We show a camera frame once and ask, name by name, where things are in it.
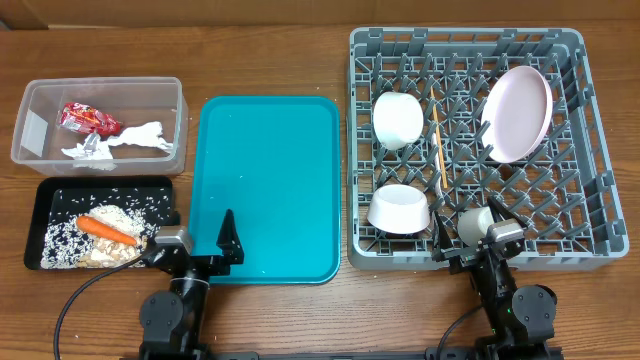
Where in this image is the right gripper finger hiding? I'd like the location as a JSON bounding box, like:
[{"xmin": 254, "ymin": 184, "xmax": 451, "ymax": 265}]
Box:
[
  {"xmin": 487, "ymin": 196, "xmax": 528, "ymax": 229},
  {"xmin": 432, "ymin": 211, "xmax": 454, "ymax": 262}
]

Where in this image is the white cup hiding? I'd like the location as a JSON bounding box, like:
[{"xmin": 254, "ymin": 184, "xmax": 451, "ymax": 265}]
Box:
[{"xmin": 457, "ymin": 207, "xmax": 494, "ymax": 246}]

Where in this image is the pink bowl with food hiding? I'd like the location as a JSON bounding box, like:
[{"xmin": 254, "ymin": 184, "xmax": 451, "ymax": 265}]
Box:
[{"xmin": 367, "ymin": 184, "xmax": 431, "ymax": 234}]

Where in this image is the wooden chopstick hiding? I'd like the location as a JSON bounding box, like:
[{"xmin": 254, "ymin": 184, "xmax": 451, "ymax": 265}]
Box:
[{"xmin": 430, "ymin": 86, "xmax": 448, "ymax": 190}]

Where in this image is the orange carrot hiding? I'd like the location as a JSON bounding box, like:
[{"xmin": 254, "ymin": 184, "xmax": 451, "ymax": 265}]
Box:
[{"xmin": 76, "ymin": 216, "xmax": 137, "ymax": 246}]

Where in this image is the white tissue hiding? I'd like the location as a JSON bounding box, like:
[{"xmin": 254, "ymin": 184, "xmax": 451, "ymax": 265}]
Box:
[
  {"xmin": 62, "ymin": 133, "xmax": 116, "ymax": 171},
  {"xmin": 106, "ymin": 121, "xmax": 173, "ymax": 153}
]

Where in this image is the large white plate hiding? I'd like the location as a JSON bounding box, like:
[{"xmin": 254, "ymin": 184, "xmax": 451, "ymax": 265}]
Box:
[{"xmin": 481, "ymin": 66, "xmax": 553, "ymax": 163}]

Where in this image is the small white plate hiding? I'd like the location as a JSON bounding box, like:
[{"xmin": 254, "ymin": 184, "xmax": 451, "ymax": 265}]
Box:
[{"xmin": 372, "ymin": 92, "xmax": 424, "ymax": 151}]

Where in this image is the red snack wrapper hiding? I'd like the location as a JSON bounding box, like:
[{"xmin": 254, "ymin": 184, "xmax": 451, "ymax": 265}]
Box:
[{"xmin": 57, "ymin": 102, "xmax": 122, "ymax": 136}]

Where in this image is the white plastic fork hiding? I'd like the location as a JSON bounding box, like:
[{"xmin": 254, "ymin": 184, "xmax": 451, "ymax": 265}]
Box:
[{"xmin": 431, "ymin": 133, "xmax": 443, "ymax": 197}]

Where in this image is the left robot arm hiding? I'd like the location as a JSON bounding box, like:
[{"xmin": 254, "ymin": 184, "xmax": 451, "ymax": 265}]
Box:
[{"xmin": 138, "ymin": 210, "xmax": 244, "ymax": 359}]

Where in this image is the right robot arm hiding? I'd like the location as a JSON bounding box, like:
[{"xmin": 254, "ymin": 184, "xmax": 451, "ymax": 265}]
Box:
[{"xmin": 425, "ymin": 196, "xmax": 564, "ymax": 360}]

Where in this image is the grey dishwasher rack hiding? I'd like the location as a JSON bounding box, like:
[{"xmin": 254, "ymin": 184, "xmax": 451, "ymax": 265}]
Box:
[{"xmin": 346, "ymin": 27, "xmax": 629, "ymax": 271}]

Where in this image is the teal serving tray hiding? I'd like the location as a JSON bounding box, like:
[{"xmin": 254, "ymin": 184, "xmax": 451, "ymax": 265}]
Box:
[{"xmin": 188, "ymin": 96, "xmax": 341, "ymax": 285}]

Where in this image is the black tray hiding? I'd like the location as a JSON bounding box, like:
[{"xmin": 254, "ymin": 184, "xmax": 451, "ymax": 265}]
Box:
[{"xmin": 24, "ymin": 176, "xmax": 176, "ymax": 270}]

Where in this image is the rice and peanuts pile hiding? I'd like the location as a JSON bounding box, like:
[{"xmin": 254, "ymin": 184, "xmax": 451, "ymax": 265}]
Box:
[{"xmin": 39, "ymin": 187, "xmax": 172, "ymax": 270}]

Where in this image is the clear plastic bin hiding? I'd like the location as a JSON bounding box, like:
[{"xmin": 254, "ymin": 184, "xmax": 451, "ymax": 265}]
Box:
[{"xmin": 11, "ymin": 77, "xmax": 189, "ymax": 176}]

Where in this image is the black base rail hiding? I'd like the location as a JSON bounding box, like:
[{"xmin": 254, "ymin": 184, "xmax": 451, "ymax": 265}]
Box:
[{"xmin": 209, "ymin": 346, "xmax": 481, "ymax": 360}]

